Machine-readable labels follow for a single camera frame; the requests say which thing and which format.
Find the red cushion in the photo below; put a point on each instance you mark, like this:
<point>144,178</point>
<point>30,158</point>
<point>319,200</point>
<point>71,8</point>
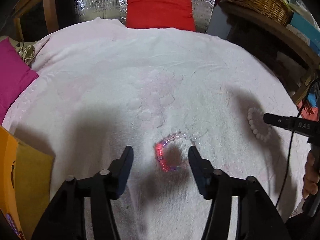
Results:
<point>147,14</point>

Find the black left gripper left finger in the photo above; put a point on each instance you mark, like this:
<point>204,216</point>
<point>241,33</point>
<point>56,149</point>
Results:
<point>64,217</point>

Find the magenta cushion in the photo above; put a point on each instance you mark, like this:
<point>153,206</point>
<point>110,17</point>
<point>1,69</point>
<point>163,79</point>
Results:
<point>15,76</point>

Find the wicker basket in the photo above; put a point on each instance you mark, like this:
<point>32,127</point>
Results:
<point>276,10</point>

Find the pink white bed cover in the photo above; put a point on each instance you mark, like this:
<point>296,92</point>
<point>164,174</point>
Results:
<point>102,86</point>

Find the orange cardboard box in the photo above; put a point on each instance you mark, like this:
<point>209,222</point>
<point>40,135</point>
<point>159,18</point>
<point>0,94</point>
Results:
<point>25,184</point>

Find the right hand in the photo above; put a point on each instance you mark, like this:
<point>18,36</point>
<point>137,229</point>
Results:
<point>311,178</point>

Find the wooden shelf unit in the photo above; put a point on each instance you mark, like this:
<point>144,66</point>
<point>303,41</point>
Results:
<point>286,54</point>

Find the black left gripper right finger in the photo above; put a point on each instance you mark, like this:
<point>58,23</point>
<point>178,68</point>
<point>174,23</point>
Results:
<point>257,215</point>

